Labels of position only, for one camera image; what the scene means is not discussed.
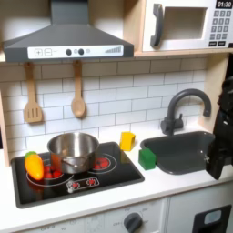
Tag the green block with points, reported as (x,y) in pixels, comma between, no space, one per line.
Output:
(147,159)

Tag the yellow block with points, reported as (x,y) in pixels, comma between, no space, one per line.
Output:
(127,141)

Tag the dark grey sink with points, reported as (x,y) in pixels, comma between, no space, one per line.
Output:
(182,153)

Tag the dark grey tap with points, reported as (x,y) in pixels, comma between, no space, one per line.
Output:
(174,121)

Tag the black stove cooktop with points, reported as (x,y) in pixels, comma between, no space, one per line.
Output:
(115,176)

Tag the grey oven knob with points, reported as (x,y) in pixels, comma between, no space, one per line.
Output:
(133,222)

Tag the wooden shelf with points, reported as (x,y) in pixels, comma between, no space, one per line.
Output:
(182,53)

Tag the white toy microwave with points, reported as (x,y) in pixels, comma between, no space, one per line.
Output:
(185,42)

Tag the steel pot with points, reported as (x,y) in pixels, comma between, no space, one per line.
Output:
(72,150)

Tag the wooden spoon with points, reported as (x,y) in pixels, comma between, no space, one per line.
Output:
(78,104)

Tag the orange toy carrot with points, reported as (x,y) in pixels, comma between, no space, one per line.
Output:
(34,166)

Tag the wooden slotted spatula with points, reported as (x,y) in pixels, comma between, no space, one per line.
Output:
(32,110)

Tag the grey range hood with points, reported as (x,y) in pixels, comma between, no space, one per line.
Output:
(69,36)

